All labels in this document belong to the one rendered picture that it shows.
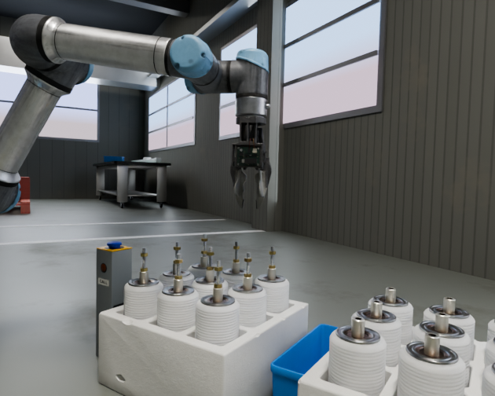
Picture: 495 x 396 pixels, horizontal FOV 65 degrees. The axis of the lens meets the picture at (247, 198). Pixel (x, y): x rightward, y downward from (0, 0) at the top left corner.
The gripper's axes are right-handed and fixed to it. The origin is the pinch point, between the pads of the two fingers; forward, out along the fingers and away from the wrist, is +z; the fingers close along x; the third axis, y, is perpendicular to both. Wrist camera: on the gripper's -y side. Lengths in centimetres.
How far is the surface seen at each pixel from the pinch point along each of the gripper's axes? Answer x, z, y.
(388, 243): 72, 37, -189
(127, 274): -36.2, 22.4, -9.9
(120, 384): -29, 44, 9
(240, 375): 1.3, 34.6, 16.2
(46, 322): -75, 46, -28
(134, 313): -26.6, 27.5, 6.1
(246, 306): 0.5, 23.7, 5.4
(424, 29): 85, -104, -173
